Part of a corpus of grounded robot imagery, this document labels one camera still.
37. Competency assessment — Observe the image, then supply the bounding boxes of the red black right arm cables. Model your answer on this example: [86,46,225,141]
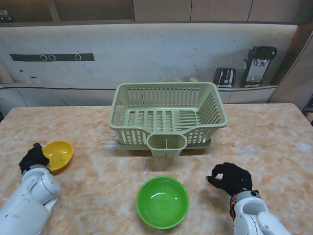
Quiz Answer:
[229,195,237,219]

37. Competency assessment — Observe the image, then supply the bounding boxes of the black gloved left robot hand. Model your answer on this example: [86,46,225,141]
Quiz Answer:
[19,143,51,175]

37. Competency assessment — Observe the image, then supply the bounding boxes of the black wall rail strip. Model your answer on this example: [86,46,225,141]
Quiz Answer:
[9,53,95,62]

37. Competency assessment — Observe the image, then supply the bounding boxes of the black toaster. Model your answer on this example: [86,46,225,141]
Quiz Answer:
[213,67,237,88]

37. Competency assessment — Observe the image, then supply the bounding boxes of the dark item on shelf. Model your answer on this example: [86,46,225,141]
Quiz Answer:
[0,9,16,23]

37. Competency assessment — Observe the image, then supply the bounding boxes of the wooden wall cabinets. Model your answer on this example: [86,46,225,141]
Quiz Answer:
[0,0,313,24]

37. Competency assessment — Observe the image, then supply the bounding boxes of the white low counter cabinet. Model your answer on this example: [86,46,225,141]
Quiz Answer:
[0,83,278,107]

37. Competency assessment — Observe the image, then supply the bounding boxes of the black silver coffee machine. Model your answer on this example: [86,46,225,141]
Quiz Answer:
[239,45,278,88]

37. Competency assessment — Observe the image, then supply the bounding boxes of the thin black counter cable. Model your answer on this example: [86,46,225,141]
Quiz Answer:
[0,82,116,91]

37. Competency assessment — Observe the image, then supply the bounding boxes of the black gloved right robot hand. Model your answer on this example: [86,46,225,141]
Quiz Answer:
[205,162,253,198]

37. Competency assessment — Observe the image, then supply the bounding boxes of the pale green plastic dish rack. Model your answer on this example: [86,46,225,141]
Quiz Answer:
[109,82,228,148]

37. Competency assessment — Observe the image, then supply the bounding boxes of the pale green cutlery holder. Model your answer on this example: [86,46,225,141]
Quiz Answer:
[146,133,188,157]

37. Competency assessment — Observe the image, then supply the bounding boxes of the yellow plastic bowl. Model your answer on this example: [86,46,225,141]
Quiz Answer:
[41,141,74,172]

